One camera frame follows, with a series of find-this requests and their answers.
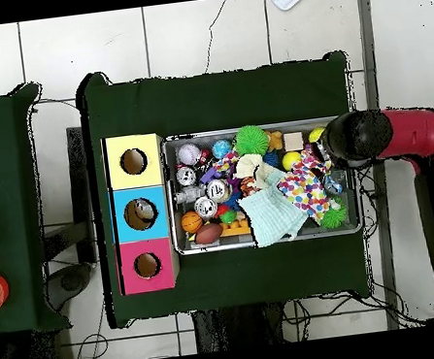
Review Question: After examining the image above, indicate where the cream knitted cloth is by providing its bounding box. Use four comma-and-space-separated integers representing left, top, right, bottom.
231, 149, 282, 194

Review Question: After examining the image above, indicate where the clear plastic ball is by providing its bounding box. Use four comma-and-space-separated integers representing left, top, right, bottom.
131, 197, 157, 223

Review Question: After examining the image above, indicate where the colourful dotted cloth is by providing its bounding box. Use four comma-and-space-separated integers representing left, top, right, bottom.
300, 142, 334, 176
275, 165, 335, 228

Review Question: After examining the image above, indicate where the wooden box with three holes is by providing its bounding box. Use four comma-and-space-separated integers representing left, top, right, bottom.
101, 130, 184, 297

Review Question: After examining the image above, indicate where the silver mesh bin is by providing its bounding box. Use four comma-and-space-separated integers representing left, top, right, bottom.
159, 114, 366, 258

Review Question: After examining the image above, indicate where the blue globe ball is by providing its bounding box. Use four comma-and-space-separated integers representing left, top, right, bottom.
211, 138, 235, 160

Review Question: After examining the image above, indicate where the white baseball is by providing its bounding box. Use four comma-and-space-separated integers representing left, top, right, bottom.
176, 142, 203, 168

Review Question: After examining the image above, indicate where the orange toy basketball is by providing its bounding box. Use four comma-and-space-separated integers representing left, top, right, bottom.
179, 209, 205, 236

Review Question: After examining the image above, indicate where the green spiky rubber ball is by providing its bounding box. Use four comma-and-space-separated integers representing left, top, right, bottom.
230, 121, 273, 160

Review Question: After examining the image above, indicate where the brown toy football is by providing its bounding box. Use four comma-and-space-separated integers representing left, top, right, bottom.
192, 221, 225, 246

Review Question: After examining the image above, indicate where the mint green knitted cloth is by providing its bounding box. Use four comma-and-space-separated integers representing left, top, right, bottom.
233, 166, 313, 250

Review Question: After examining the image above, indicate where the dark green table cloth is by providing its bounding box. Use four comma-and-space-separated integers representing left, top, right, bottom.
74, 41, 377, 331

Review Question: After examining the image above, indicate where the green spiky ball with eyes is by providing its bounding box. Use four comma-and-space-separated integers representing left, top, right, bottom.
316, 196, 350, 231

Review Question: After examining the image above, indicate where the black floor stand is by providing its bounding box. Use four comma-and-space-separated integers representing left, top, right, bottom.
24, 125, 105, 312

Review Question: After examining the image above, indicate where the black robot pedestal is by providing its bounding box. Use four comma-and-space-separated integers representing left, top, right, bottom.
191, 300, 288, 354

